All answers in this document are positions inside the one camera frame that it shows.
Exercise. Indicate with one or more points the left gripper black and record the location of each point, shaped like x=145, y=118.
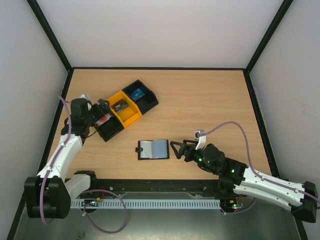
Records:
x=103, y=106

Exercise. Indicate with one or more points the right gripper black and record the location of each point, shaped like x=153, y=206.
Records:
x=188, y=152

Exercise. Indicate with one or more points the black leather card holder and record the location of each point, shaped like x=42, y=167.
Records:
x=153, y=149

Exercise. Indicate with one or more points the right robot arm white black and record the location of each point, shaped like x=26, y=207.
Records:
x=237, y=177

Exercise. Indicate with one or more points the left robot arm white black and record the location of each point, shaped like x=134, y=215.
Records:
x=73, y=136

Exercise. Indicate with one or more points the black card in bin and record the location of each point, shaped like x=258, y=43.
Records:
x=120, y=105

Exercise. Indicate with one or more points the blue card in bin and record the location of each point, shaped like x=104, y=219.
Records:
x=137, y=94

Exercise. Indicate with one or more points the black bin left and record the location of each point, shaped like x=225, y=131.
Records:
x=109, y=129

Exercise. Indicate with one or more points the black bin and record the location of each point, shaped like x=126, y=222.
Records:
x=147, y=102
x=109, y=129

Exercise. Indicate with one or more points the yellow bin middle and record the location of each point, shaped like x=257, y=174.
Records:
x=128, y=114

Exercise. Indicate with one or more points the black bin right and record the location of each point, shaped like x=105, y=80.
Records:
x=147, y=102

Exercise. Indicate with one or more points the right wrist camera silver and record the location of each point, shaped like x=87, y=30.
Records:
x=200, y=137

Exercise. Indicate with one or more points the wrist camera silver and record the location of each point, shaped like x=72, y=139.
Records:
x=85, y=99
x=200, y=137

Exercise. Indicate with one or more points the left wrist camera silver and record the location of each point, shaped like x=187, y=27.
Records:
x=85, y=99

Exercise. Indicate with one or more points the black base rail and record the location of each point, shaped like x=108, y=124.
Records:
x=208, y=188

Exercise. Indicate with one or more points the grey slotted cable duct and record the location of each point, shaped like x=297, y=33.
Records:
x=157, y=204

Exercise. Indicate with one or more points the black cage frame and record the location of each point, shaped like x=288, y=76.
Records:
x=281, y=12

